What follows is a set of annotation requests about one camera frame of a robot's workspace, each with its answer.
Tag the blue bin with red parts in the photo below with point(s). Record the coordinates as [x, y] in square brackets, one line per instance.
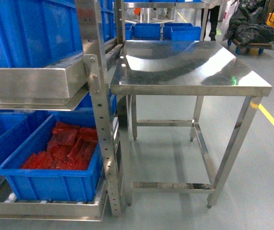
[60, 161]

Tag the steel shelf rack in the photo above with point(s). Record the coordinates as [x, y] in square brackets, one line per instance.
[75, 86]

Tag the steel work table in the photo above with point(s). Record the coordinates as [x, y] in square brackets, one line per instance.
[200, 69]

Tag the blue bin on table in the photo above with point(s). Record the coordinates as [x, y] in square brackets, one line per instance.
[192, 33]

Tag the blue bin middle lower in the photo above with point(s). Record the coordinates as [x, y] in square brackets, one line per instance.
[15, 128]

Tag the black bagged cart load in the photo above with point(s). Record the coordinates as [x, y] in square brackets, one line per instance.
[247, 24]

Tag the large blue upper bin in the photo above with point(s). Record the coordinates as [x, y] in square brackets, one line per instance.
[36, 33]

